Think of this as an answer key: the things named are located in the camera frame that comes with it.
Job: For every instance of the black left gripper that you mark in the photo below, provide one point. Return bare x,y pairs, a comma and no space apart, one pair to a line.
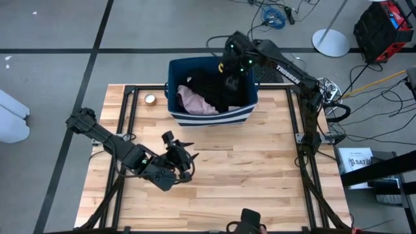
180,162

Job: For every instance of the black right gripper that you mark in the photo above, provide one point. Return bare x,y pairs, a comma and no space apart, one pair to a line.
232,81

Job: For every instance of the small black garment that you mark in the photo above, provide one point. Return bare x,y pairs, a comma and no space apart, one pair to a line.
242,96

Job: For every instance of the large black hoodie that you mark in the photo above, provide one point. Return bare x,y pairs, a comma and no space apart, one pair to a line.
208,87

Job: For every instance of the pink white checked shirt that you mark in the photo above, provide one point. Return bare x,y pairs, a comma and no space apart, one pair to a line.
195,104

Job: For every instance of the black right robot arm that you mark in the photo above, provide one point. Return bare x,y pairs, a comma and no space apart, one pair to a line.
292,76

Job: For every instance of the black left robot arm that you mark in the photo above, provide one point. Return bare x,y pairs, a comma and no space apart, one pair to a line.
123,152

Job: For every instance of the black floor grate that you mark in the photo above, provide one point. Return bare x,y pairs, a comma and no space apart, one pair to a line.
269,76

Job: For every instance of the navy white striped fabric basket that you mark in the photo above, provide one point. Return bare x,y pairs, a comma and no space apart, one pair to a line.
182,66

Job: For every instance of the small round white cup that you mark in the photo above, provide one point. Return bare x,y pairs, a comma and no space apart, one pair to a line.
150,99

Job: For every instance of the black power adapter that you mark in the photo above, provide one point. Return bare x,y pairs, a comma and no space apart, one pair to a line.
289,15

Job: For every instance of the white power strip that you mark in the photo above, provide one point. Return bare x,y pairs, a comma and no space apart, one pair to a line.
331,91

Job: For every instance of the white floor lamp stand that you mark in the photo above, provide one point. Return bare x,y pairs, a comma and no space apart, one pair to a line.
331,44

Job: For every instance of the person's hand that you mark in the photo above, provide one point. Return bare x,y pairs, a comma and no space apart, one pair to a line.
263,230

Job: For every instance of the yellow stick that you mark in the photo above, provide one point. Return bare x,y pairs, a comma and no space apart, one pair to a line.
373,83

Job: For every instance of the white printed box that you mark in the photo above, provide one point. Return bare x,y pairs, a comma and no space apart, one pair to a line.
354,162

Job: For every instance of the red black tool case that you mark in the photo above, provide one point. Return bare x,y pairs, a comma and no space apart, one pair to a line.
373,32

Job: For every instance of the white rounded object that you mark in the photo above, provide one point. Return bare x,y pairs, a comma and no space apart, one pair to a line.
13,130
13,104

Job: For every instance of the black side stand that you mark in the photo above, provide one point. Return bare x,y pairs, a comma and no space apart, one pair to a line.
383,167

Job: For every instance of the grey box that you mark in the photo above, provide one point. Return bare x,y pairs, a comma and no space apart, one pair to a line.
411,78

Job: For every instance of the red clamp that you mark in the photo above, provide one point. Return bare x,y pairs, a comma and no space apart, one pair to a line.
356,231

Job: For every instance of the black aluminium table frame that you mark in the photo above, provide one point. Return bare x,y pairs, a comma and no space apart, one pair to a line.
129,88

